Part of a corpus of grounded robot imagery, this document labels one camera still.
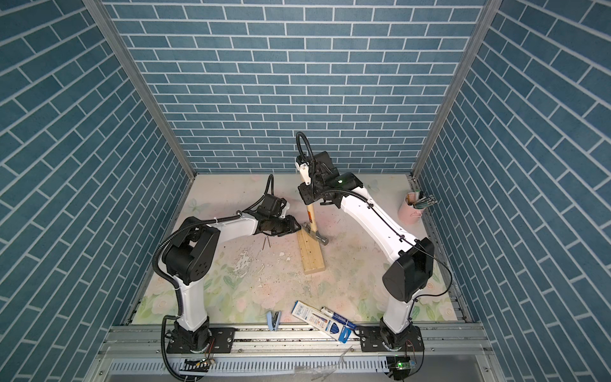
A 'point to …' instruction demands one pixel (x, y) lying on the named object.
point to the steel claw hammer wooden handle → (311, 228)
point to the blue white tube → (328, 312)
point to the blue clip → (273, 319)
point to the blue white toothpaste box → (328, 325)
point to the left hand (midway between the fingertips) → (303, 230)
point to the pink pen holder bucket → (410, 209)
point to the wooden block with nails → (310, 253)
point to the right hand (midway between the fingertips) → (308, 188)
